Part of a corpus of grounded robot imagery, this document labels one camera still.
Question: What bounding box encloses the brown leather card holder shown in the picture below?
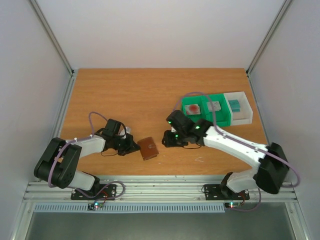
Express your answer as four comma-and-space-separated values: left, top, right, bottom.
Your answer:
137, 136, 159, 161

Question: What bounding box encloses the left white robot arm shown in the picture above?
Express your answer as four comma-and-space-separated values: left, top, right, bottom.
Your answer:
33, 119, 141, 199

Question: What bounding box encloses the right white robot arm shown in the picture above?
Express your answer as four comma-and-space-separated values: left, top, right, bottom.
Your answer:
162, 110, 289, 200

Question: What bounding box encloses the red circle card stack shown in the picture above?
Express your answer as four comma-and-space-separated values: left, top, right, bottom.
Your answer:
184, 104, 201, 115

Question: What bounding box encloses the green bin with red cards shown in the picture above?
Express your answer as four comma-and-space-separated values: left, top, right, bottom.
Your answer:
181, 95, 209, 122

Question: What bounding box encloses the white VIP card stack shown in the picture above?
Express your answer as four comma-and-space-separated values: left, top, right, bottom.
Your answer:
207, 101, 222, 112

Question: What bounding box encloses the green bin with VIP cards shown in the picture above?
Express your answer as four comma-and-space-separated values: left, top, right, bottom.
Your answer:
200, 93, 232, 127

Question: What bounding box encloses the teal card stack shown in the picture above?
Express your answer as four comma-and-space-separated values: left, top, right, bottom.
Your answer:
228, 99, 241, 113

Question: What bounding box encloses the white bin with teal cards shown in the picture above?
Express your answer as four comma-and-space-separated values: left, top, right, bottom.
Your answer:
223, 91, 253, 126

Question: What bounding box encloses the left controller board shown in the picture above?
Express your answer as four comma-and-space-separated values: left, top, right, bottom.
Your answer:
87, 202, 104, 211

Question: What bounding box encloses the controller board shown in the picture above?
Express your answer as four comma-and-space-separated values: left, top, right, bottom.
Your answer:
87, 202, 104, 211
224, 202, 243, 209

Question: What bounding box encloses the right controller board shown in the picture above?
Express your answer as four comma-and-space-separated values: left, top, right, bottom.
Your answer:
224, 202, 243, 209

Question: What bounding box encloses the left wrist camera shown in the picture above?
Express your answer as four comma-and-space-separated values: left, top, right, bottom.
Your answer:
119, 126, 131, 139

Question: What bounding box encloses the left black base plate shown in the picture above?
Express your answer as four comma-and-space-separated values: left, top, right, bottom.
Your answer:
70, 184, 117, 201

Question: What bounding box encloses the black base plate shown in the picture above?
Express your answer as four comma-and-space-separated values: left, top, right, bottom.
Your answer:
201, 184, 250, 201
70, 184, 117, 201

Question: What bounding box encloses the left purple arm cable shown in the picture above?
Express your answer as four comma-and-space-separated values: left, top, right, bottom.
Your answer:
47, 111, 126, 201

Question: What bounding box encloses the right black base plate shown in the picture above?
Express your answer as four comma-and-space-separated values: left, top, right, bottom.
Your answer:
201, 184, 250, 201

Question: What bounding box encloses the aluminium front rail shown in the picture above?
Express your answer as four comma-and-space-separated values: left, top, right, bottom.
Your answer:
22, 174, 298, 203

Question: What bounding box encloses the grey slotted cable duct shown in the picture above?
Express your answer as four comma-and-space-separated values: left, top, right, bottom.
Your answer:
33, 203, 225, 214

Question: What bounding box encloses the left aluminium frame post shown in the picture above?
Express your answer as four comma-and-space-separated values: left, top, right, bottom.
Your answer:
27, 0, 76, 77

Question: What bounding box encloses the aluminium frame post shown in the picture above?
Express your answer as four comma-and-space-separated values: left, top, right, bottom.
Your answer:
245, 0, 294, 77
27, 0, 76, 77

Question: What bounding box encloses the right aluminium frame post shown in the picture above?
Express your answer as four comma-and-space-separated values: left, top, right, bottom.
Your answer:
245, 0, 294, 77

